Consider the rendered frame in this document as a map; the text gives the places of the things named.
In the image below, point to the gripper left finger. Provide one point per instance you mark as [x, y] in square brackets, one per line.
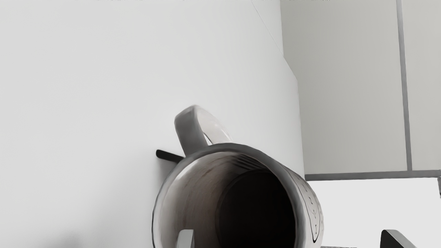
[186, 240]

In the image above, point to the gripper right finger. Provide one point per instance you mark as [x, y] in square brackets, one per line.
[394, 240]

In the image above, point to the white mug with dark print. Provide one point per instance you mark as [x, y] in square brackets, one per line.
[193, 193]

